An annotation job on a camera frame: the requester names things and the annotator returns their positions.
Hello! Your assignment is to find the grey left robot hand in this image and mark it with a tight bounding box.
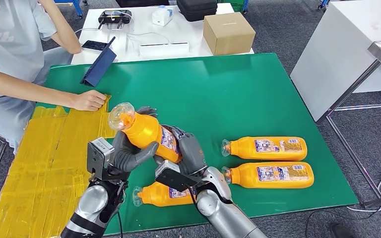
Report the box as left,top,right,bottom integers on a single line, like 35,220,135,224
111,106,160,174

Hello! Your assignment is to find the person's right hand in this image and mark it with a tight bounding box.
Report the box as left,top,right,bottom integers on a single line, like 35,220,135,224
70,89,107,112

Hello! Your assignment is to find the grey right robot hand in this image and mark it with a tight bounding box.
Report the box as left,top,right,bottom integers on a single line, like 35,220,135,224
153,124,208,177

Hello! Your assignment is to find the orange bottle clear cap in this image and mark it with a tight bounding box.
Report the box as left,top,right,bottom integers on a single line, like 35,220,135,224
107,102,183,164
132,181,198,208
221,161,315,189
221,136,308,162

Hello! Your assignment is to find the dark blue tablet case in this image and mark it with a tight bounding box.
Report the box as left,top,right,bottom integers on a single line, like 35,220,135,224
80,37,118,88

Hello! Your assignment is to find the black phone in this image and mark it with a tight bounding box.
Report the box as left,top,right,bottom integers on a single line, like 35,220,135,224
81,40,110,52

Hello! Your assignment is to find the yellow taped cardboard sheet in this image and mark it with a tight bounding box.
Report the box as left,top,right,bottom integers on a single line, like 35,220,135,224
0,95,119,238

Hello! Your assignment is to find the long white box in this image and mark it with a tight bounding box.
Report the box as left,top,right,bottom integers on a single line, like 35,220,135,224
139,42,191,58

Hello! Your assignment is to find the person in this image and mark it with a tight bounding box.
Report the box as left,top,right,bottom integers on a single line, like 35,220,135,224
0,0,107,155

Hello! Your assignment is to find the black carry case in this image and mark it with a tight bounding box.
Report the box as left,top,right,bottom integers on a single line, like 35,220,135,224
177,0,218,23
115,0,171,8

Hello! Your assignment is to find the small white box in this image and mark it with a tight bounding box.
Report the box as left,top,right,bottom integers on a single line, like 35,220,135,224
152,6,174,28

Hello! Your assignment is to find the white table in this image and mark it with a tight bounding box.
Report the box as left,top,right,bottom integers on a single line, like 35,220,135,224
71,3,255,65

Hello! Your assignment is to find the brown cardboard box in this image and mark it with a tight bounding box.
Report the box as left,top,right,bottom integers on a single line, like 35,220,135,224
203,12,256,57

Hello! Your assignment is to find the green crate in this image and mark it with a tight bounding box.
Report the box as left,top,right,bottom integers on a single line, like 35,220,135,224
217,0,250,14

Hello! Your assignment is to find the black floor object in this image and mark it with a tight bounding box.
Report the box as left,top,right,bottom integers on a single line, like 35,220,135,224
329,223,356,238

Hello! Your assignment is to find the white cabinet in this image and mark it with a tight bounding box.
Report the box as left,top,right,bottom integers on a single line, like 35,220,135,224
290,0,381,123

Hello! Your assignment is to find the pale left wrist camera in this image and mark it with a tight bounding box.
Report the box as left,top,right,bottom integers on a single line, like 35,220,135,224
87,137,116,179

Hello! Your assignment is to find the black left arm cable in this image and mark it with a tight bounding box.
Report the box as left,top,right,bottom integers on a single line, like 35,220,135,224
117,210,125,238

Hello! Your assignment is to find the blue metal frame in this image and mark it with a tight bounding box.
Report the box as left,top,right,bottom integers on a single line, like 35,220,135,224
54,0,89,19

